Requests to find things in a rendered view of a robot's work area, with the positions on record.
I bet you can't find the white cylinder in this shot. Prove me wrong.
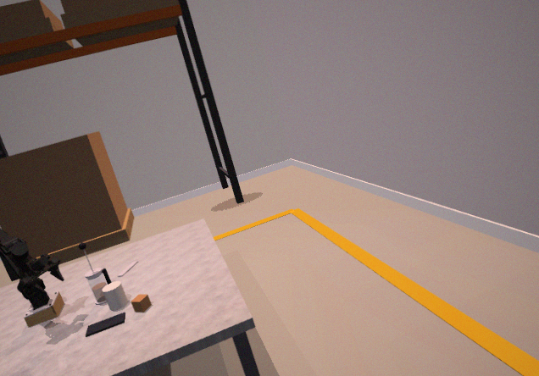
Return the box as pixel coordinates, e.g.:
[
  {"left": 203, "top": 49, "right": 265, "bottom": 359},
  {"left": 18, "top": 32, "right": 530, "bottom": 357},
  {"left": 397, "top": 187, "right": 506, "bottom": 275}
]
[{"left": 102, "top": 281, "right": 129, "bottom": 311}]

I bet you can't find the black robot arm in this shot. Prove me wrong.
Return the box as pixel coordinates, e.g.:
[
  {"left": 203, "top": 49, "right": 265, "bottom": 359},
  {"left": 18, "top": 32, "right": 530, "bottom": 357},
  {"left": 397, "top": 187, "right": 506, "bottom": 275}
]
[{"left": 0, "top": 229, "right": 51, "bottom": 310}]

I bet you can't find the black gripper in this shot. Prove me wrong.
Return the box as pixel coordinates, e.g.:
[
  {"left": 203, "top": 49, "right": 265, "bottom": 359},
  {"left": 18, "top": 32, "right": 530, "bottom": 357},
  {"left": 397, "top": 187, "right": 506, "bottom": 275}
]
[{"left": 17, "top": 257, "right": 64, "bottom": 295}]

